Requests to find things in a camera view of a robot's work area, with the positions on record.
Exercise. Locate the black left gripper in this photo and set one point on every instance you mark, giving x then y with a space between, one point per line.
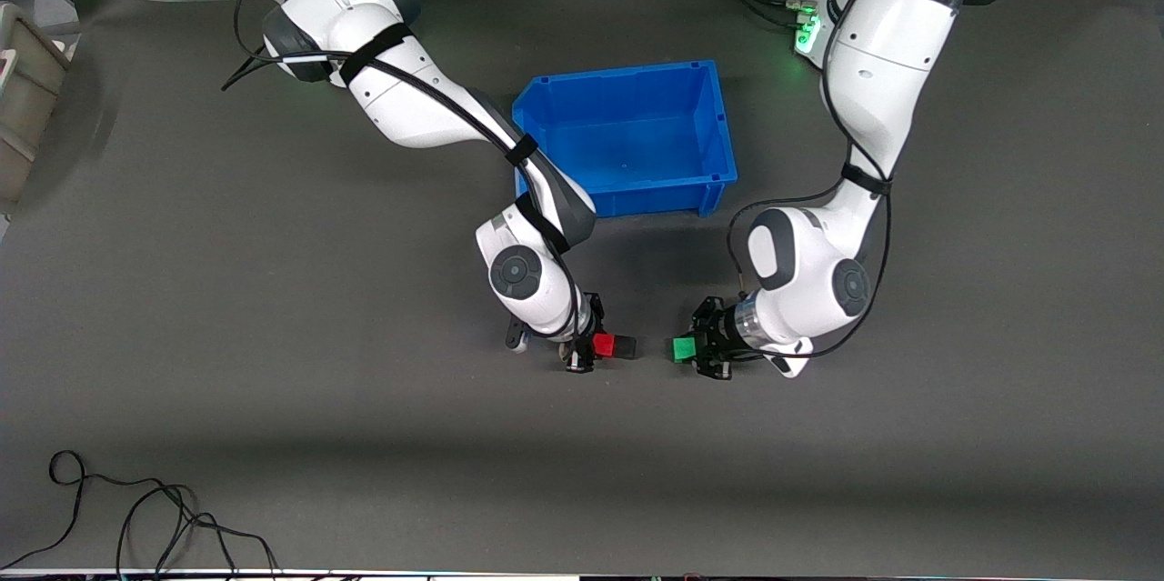
715 327

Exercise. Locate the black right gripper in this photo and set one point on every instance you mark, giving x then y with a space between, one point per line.
588 327

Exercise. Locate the small red cube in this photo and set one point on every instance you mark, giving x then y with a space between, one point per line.
605 345

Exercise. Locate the small green cube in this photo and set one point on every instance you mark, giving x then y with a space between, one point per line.
684 349

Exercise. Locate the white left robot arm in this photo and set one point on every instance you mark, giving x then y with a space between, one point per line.
873 63

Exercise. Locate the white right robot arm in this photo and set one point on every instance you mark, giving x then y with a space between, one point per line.
409 99

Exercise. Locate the small black cube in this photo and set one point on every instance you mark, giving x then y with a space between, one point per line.
626 346

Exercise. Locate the blue plastic storage bin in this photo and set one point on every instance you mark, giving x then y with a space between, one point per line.
646 145

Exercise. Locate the beige plastic box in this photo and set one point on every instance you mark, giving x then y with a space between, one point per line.
23 108

